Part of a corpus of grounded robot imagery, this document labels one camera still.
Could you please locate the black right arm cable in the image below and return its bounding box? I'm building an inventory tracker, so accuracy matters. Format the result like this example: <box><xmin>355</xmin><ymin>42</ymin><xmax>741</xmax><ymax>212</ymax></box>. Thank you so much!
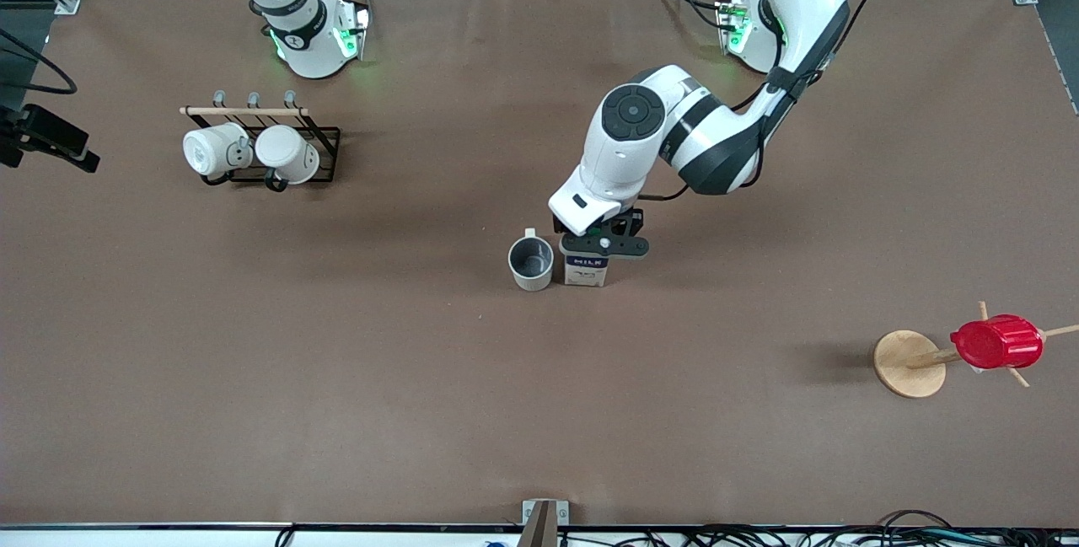
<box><xmin>0</xmin><ymin>28</ymin><xmax>78</xmax><ymax>97</ymax></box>

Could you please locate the brown table cover sheet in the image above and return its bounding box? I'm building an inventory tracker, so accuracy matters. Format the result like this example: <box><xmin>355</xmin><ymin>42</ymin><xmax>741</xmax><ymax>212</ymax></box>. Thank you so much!
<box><xmin>0</xmin><ymin>0</ymin><xmax>1079</xmax><ymax>528</ymax></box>

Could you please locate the blue white milk carton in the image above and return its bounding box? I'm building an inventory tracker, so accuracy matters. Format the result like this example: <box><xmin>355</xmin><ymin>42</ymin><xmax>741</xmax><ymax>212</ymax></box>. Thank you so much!
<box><xmin>562</xmin><ymin>251</ymin><xmax>610</xmax><ymax>289</ymax></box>

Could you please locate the white ribbed mug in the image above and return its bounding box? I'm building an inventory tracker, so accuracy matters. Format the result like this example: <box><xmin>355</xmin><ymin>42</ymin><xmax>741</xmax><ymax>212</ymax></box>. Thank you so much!
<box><xmin>182</xmin><ymin>122</ymin><xmax>253</xmax><ymax>180</ymax></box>
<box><xmin>254</xmin><ymin>124</ymin><xmax>322</xmax><ymax>187</ymax></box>

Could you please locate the wooden cup tree stand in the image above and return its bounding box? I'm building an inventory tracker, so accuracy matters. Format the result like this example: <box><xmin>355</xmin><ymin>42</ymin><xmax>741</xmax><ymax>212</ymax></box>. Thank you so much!
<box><xmin>872</xmin><ymin>300</ymin><xmax>1079</xmax><ymax>400</ymax></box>

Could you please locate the black wire mug rack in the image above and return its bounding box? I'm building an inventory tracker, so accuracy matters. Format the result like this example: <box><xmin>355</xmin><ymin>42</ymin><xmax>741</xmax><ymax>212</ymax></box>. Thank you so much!
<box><xmin>179</xmin><ymin>89</ymin><xmax>342</xmax><ymax>193</ymax></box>

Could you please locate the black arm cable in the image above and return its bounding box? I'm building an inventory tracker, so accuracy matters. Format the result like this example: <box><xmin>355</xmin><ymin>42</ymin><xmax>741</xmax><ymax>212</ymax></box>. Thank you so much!
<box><xmin>638</xmin><ymin>0</ymin><xmax>903</xmax><ymax>201</ymax></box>
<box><xmin>0</xmin><ymin>28</ymin><xmax>78</xmax><ymax>97</ymax></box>

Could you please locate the black cable bundle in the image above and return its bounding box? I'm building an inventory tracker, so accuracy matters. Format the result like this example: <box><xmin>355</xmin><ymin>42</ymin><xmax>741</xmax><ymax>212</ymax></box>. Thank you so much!
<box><xmin>556</xmin><ymin>509</ymin><xmax>1079</xmax><ymax>547</ymax></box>

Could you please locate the metal bracket with post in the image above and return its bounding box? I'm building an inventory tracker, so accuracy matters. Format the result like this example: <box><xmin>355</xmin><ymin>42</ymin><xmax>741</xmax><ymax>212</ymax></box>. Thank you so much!
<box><xmin>515</xmin><ymin>498</ymin><xmax>571</xmax><ymax>547</ymax></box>

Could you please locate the red plastic cup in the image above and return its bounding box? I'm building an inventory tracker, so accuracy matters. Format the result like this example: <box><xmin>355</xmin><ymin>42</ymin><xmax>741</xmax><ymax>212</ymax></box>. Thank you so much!
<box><xmin>949</xmin><ymin>314</ymin><xmax>1045</xmax><ymax>371</ymax></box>

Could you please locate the white mug grey inside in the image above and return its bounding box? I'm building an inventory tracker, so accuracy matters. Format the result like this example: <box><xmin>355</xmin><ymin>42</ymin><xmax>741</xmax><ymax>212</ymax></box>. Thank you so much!
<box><xmin>507</xmin><ymin>228</ymin><xmax>556</xmax><ymax>293</ymax></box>

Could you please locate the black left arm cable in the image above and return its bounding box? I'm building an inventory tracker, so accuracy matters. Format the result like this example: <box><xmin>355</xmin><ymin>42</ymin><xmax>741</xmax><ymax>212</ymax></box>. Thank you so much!
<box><xmin>638</xmin><ymin>0</ymin><xmax>903</xmax><ymax>201</ymax></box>

